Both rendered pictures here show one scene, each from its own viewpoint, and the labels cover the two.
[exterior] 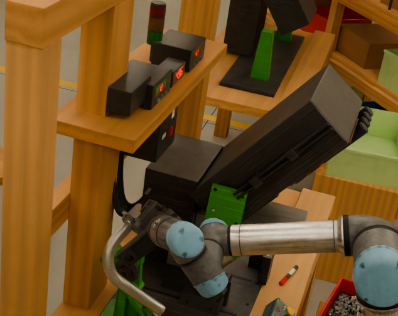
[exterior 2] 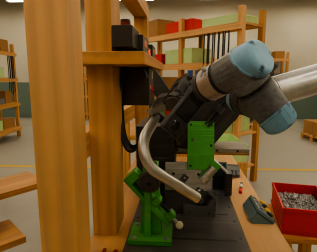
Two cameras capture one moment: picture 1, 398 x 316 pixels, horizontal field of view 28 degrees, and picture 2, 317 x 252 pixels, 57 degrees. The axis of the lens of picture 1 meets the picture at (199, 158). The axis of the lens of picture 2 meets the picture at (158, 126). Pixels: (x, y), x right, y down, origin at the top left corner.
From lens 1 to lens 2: 1.37 m
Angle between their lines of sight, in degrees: 19
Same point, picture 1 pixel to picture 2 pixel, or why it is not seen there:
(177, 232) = (248, 44)
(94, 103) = (101, 43)
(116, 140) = (128, 55)
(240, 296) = (221, 203)
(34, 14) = not seen: outside the picture
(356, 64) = not seen: hidden behind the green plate
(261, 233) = (296, 74)
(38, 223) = (73, 103)
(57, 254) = not seen: hidden behind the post
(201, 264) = (274, 87)
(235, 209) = (208, 135)
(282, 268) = (233, 185)
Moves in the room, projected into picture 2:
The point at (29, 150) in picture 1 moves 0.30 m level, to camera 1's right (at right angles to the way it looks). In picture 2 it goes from (55, 6) to (200, 11)
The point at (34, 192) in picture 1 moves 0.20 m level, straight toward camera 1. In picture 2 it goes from (66, 59) to (78, 52)
